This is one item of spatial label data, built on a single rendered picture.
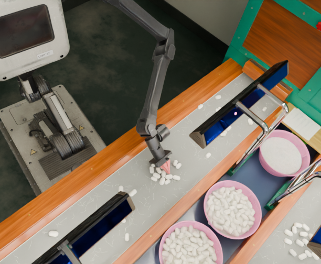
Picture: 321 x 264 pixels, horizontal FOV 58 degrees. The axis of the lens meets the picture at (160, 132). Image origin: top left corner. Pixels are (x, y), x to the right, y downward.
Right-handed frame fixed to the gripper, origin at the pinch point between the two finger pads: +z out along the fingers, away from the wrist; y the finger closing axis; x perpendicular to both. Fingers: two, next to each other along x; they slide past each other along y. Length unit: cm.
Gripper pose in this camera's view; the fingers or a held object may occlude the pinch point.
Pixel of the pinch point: (168, 172)
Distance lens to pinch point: 139.6
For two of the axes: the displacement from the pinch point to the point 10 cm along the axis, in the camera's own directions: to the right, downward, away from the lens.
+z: 4.3, 8.4, 3.3
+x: -5.5, -0.4, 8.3
